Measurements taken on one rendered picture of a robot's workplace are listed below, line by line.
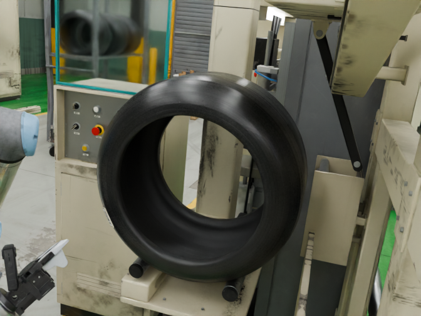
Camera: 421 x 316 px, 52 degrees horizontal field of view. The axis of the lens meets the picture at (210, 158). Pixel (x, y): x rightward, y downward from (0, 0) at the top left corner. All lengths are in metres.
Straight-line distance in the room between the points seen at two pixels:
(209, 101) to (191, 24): 9.97
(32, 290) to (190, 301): 0.45
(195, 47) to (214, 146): 9.53
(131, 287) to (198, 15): 9.88
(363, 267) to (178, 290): 0.59
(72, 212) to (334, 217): 1.35
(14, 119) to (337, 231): 1.00
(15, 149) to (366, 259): 1.10
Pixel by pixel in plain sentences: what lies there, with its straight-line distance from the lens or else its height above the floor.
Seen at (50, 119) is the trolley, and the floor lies 0.45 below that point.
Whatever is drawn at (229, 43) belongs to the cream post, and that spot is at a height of 1.55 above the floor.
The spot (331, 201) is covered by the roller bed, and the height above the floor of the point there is 1.11.
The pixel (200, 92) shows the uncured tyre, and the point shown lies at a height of 1.44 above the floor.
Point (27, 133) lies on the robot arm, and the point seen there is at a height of 1.27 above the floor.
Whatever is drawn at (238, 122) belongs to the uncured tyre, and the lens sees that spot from 1.02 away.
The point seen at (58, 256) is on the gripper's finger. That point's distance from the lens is 1.23.
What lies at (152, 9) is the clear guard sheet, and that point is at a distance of 1.92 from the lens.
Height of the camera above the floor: 1.59
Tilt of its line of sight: 17 degrees down
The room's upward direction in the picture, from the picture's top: 6 degrees clockwise
